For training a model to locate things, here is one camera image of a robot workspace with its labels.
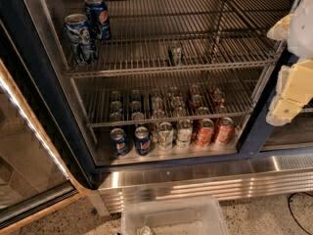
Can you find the top wire fridge shelf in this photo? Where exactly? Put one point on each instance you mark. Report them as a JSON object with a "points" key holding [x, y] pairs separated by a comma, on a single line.
{"points": [[150, 36]]}

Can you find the right green white can bottom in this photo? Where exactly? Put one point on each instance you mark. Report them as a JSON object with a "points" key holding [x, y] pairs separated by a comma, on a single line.
{"points": [[184, 133]]}

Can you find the stainless fridge base grille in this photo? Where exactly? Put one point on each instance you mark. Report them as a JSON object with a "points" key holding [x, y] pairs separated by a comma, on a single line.
{"points": [[225, 181]]}

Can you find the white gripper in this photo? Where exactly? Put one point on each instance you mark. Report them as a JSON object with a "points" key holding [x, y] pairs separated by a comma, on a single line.
{"points": [[302, 33]]}

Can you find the left green white can bottom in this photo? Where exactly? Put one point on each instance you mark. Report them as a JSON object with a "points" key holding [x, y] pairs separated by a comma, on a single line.
{"points": [[165, 136]]}

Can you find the red soda can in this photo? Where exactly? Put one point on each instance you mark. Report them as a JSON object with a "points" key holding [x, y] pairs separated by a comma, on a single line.
{"points": [[223, 131], [204, 132]]}

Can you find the right red soda can bottom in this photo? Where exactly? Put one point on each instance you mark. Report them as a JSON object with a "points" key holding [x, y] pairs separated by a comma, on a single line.
{"points": [[223, 131]]}

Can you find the green white can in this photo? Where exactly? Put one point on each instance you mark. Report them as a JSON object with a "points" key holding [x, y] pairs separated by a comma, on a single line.
{"points": [[184, 133], [165, 136]]}

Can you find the green can middle shelf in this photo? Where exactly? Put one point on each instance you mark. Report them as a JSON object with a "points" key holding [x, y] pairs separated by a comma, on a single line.
{"points": [[175, 52]]}

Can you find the middle wire fridge shelf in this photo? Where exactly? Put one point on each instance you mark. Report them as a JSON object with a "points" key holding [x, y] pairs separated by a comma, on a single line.
{"points": [[186, 94]]}

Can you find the left blue pepsi can bottom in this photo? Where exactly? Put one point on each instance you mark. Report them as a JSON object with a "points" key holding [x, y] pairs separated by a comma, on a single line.
{"points": [[119, 142]]}

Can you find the wire fridge shelf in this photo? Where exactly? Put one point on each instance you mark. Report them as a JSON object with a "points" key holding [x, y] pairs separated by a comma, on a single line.
{"points": [[186, 94], [150, 36]]}

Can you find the right blue pepsi can bottom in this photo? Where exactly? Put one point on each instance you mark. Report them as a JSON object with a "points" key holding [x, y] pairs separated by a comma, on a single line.
{"points": [[142, 141]]}

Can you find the front blue pepsi can top shelf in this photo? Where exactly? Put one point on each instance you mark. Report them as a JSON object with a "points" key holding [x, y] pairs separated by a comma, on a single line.
{"points": [[79, 37]]}

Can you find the blue pepsi can shelf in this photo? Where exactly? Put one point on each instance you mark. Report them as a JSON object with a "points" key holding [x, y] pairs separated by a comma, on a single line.
{"points": [[98, 16], [79, 37]]}

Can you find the rear blue pepsi can top shelf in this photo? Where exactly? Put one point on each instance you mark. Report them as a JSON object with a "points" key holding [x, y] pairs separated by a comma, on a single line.
{"points": [[98, 16]]}

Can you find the left red soda can bottom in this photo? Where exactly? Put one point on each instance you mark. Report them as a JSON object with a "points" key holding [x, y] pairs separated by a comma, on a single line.
{"points": [[204, 132]]}

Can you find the open glass fridge door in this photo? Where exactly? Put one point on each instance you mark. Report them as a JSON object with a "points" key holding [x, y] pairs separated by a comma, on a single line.
{"points": [[34, 179]]}

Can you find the clear plastic bin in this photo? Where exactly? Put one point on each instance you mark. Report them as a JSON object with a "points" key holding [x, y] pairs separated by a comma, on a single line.
{"points": [[187, 216]]}

